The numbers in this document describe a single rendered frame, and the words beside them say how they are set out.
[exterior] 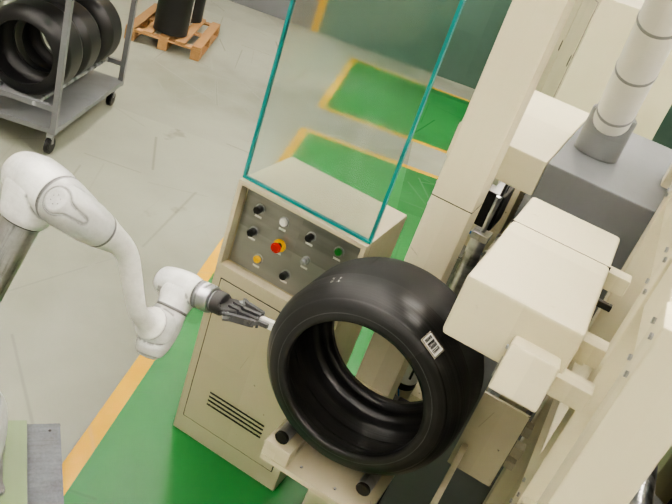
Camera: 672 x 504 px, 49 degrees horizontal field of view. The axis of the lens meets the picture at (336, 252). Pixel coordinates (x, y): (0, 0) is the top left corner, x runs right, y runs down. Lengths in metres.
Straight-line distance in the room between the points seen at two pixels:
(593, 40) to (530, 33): 3.06
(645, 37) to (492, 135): 0.49
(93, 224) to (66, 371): 1.83
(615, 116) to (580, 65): 2.61
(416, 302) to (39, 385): 2.10
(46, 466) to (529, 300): 1.50
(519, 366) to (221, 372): 1.90
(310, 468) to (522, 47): 1.35
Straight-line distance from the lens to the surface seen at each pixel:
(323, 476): 2.31
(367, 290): 1.90
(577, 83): 5.07
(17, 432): 2.34
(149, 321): 2.23
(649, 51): 2.23
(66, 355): 3.72
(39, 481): 2.33
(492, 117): 2.02
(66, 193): 1.84
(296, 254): 2.74
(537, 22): 1.97
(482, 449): 2.34
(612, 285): 1.93
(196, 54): 8.09
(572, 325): 1.47
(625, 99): 2.38
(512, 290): 1.48
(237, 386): 3.10
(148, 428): 3.42
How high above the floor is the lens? 2.43
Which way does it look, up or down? 28 degrees down
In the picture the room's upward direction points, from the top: 20 degrees clockwise
